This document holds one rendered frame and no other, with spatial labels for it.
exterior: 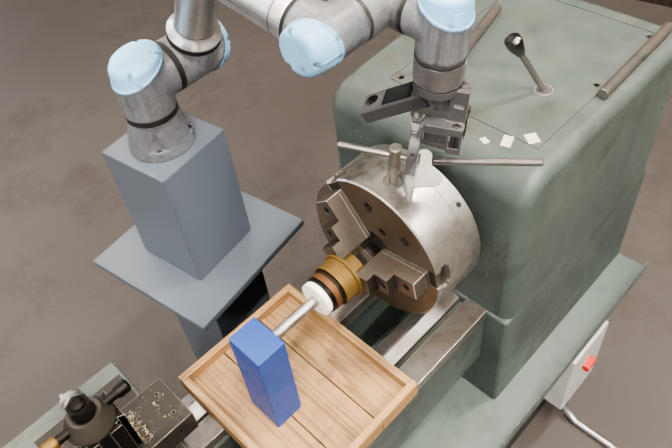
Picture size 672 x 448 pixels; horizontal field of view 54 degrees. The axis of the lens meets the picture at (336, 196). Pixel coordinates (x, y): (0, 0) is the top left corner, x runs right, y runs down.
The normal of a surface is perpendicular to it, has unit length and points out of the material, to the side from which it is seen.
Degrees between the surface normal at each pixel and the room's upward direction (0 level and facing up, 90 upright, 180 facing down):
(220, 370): 0
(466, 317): 0
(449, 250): 65
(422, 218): 36
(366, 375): 0
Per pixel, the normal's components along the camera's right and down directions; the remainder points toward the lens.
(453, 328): -0.09, -0.70
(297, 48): -0.67, 0.57
